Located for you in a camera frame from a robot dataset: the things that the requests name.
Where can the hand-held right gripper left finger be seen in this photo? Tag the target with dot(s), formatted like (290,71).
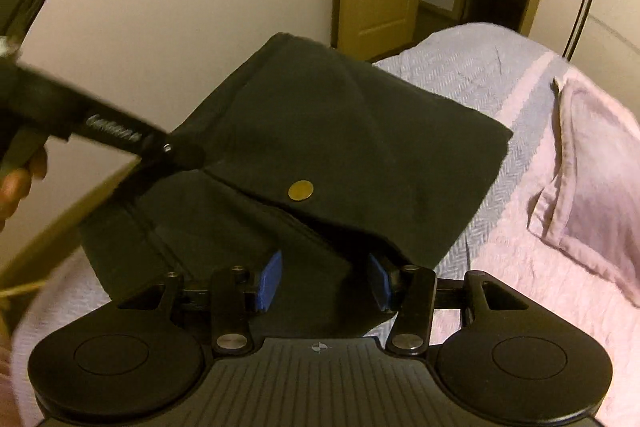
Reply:
(270,282)

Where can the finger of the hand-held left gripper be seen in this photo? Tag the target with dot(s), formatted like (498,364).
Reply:
(140,179)
(177,154)

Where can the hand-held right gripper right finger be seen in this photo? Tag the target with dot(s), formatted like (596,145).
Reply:
(381,287)

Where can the black pants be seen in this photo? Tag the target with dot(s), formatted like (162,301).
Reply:
(325,122)

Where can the person's left hand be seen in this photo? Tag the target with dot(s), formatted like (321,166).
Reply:
(15,197)

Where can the bed with lilac grey duvet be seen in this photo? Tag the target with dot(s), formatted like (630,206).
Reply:
(500,257)

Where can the thin yellow stick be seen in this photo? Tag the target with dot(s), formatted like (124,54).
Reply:
(25,290)

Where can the pink pillow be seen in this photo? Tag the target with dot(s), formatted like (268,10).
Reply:
(595,167)

